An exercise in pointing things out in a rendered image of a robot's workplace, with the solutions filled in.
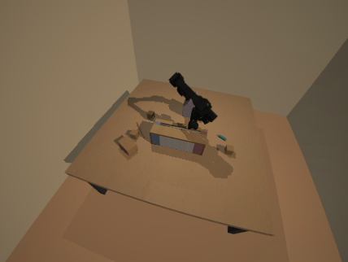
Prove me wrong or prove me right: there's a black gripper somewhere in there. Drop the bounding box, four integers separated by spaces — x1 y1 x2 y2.
188 107 202 130

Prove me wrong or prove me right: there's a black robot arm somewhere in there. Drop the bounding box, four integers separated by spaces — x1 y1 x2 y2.
169 72 217 124

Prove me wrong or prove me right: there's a brown rectangular block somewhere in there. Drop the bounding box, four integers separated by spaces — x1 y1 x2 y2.
118 135 138 156

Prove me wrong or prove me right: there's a small brown box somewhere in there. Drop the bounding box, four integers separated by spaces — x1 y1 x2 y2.
224 145 234 155
130 129 139 140

